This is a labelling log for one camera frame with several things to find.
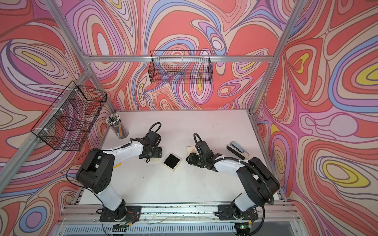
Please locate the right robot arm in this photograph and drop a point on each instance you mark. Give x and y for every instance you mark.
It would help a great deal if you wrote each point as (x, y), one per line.
(258, 182)

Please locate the black wire basket back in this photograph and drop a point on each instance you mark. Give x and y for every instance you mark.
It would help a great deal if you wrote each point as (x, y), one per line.
(180, 67)

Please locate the grey stapler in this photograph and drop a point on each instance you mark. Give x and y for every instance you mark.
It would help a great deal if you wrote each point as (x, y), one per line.
(237, 150)

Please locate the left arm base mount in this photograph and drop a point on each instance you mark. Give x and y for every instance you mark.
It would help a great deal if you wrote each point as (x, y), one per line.
(129, 214)

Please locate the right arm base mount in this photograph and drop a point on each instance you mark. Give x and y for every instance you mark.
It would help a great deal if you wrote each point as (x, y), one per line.
(231, 212)

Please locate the black wire basket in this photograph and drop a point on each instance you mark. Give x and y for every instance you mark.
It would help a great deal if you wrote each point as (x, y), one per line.
(180, 67)
(69, 123)

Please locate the metal pen cup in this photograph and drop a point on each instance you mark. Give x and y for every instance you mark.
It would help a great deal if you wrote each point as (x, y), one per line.
(115, 123)

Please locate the black wire basket left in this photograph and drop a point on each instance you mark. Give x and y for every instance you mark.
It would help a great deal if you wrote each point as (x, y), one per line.
(69, 123)

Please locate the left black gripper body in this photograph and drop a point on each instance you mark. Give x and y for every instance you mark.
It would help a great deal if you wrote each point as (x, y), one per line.
(155, 153)

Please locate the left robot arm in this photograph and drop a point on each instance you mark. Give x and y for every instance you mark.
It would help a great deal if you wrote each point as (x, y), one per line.
(96, 171)

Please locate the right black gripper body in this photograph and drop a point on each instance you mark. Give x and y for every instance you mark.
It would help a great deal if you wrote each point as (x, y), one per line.
(197, 160)

